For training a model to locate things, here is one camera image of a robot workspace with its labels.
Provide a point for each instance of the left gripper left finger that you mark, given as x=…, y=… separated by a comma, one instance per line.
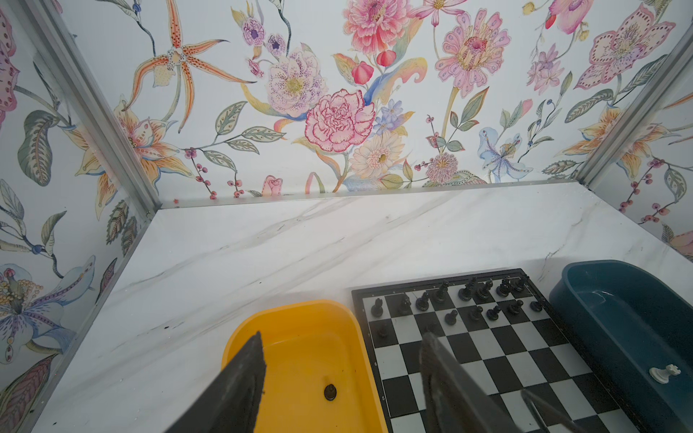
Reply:
x=231, y=403

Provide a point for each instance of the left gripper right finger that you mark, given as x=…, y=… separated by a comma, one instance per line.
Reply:
x=453, y=400

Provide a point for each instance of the black white chess board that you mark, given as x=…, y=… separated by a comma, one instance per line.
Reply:
x=536, y=388

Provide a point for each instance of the black pieces in yellow tray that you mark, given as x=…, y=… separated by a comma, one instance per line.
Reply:
x=330, y=392

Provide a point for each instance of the black chess pieces row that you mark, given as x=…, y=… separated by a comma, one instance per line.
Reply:
x=503, y=305

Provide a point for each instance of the white pieces in teal tray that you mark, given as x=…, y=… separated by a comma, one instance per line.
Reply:
x=663, y=375

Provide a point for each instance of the yellow plastic tray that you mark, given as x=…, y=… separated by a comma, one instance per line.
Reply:
x=308, y=346

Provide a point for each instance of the teal plastic tray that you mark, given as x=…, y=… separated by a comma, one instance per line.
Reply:
x=626, y=321

